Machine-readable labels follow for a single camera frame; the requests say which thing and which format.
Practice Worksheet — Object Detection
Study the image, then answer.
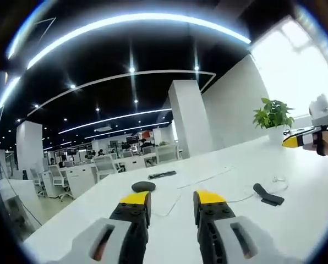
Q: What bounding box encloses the white desktop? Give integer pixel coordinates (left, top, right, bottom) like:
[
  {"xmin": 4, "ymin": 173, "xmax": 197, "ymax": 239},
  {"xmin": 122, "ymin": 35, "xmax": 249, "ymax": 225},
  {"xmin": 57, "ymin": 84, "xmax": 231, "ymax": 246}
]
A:
[{"xmin": 23, "ymin": 134, "xmax": 328, "ymax": 264}]

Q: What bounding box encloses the white cable on desktop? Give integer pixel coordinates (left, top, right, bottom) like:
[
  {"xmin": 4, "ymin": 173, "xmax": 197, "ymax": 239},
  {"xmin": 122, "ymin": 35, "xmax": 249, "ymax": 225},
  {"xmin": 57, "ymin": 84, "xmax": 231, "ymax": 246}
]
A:
[{"xmin": 152, "ymin": 164, "xmax": 237, "ymax": 218}]

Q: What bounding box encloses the dark oval pad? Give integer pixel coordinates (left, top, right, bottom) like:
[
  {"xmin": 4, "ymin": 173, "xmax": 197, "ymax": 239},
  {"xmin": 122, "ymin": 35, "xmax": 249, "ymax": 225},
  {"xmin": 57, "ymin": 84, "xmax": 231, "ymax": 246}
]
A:
[{"xmin": 131, "ymin": 181, "xmax": 156, "ymax": 193}]

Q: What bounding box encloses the green potted plant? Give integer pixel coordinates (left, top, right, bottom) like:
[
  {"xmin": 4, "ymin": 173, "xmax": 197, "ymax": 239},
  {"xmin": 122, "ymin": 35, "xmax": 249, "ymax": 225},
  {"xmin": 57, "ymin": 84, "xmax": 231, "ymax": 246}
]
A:
[{"xmin": 253, "ymin": 97, "xmax": 296, "ymax": 130}]

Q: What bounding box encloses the black Velcro strap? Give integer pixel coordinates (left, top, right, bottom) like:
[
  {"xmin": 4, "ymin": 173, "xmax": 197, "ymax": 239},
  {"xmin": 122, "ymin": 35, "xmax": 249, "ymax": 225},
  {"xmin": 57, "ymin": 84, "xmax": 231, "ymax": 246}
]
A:
[{"xmin": 253, "ymin": 183, "xmax": 285, "ymax": 206}]

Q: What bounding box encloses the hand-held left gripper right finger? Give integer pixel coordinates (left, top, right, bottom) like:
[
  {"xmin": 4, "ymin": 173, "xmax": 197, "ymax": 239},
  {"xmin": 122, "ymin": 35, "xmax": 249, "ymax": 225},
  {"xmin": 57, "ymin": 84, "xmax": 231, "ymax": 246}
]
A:
[{"xmin": 193, "ymin": 189, "xmax": 304, "ymax": 264}]

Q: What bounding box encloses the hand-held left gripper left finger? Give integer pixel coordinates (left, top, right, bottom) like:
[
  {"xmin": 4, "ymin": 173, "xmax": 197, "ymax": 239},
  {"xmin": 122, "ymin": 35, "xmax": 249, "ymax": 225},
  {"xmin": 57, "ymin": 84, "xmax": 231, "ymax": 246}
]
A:
[{"xmin": 57, "ymin": 191, "xmax": 152, "ymax": 264}]

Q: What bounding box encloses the white background office desk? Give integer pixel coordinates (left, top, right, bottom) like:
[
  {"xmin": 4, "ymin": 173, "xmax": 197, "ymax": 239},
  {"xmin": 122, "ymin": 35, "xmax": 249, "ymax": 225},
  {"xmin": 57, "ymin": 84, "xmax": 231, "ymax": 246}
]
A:
[{"xmin": 41, "ymin": 161, "xmax": 101, "ymax": 199}]

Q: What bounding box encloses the white mesh office chair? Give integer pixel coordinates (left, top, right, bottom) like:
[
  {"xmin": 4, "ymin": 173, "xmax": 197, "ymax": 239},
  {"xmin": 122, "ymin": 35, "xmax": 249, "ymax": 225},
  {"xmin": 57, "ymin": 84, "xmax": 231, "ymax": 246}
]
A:
[
  {"xmin": 93, "ymin": 154, "xmax": 118, "ymax": 182},
  {"xmin": 155, "ymin": 144, "xmax": 180, "ymax": 163},
  {"xmin": 29, "ymin": 167, "xmax": 47, "ymax": 197},
  {"xmin": 48, "ymin": 164, "xmax": 73, "ymax": 202}
]

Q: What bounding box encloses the curved ceiling light strip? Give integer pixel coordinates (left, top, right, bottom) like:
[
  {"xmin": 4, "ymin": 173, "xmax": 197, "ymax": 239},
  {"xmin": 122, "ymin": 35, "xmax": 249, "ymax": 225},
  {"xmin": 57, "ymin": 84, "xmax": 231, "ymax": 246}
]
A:
[{"xmin": 26, "ymin": 12, "xmax": 252, "ymax": 70}]

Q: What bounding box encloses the white plant pot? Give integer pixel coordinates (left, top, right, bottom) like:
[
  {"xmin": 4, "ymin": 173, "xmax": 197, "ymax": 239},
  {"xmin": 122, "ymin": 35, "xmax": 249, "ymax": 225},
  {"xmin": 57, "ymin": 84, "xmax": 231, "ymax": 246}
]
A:
[{"xmin": 266, "ymin": 125, "xmax": 287, "ymax": 144}]

